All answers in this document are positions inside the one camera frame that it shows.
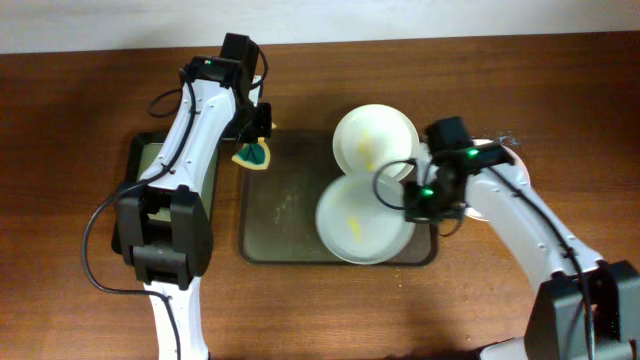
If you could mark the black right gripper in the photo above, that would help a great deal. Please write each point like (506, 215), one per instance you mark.
(419, 211)

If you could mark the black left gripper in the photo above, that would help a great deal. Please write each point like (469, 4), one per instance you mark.
(264, 130)

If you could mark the green and yellow sponge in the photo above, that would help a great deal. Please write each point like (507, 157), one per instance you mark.
(253, 156)

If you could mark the white plate yellow stain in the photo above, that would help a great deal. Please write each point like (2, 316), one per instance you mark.
(372, 135)
(356, 221)

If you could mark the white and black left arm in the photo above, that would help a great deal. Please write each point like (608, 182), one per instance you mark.
(164, 217)

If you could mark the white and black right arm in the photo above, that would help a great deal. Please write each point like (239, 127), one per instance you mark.
(585, 307)

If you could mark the large dark serving tray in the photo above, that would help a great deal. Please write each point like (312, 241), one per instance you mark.
(279, 205)

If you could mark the small black tray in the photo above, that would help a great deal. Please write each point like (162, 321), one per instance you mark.
(144, 149)

